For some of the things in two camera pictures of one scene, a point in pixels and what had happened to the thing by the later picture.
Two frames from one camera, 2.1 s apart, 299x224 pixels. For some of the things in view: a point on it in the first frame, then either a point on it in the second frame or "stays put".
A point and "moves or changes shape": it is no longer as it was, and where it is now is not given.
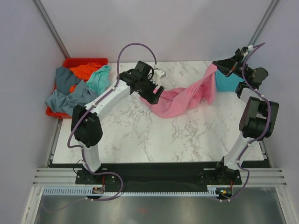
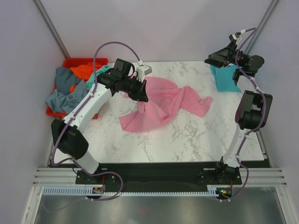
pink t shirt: [174, 102] moves or changes shape
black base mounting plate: [160, 175] stays put
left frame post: [51, 28] stays put
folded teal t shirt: [224, 84] stays put
